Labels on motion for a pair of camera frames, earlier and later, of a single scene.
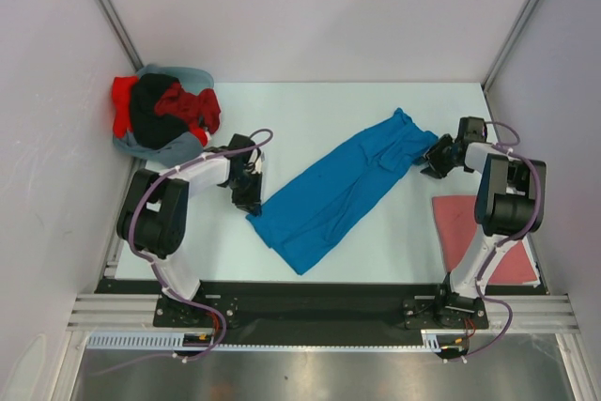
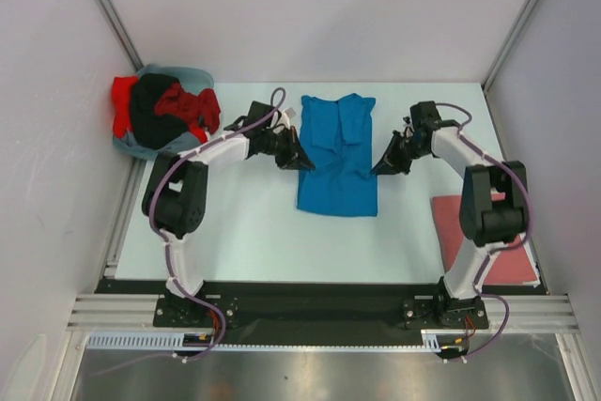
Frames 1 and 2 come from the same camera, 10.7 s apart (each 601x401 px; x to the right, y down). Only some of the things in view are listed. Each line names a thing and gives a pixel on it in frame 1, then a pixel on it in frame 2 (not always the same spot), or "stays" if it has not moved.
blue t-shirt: [308, 222] -> [335, 138]
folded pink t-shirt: [456, 224] stays
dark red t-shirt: [204, 106] stays
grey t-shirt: [184, 147] stays
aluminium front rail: [509, 313] stays
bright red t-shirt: [121, 110] stays
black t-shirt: [150, 129] stays
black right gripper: [437, 168] -> [391, 162]
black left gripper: [251, 204] -> [300, 161]
